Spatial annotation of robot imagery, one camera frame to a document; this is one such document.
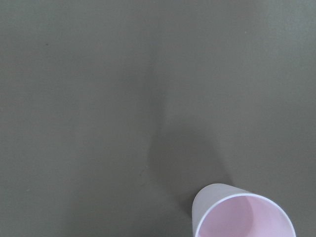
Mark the pink plastic cup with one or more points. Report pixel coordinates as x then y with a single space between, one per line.
221 210

